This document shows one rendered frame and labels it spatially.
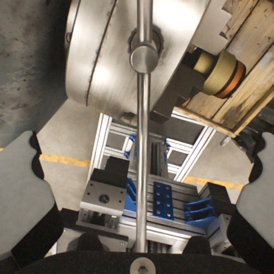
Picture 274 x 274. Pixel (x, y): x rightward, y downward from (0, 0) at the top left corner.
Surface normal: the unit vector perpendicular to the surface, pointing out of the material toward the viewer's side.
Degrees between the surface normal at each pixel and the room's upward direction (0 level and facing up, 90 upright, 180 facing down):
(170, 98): 51
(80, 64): 13
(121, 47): 0
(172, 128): 0
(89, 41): 4
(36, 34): 56
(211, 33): 9
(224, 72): 20
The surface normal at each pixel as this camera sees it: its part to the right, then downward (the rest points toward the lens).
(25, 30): 0.62, 0.67
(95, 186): 0.27, -0.76
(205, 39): -0.15, 0.69
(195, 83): 0.27, -0.19
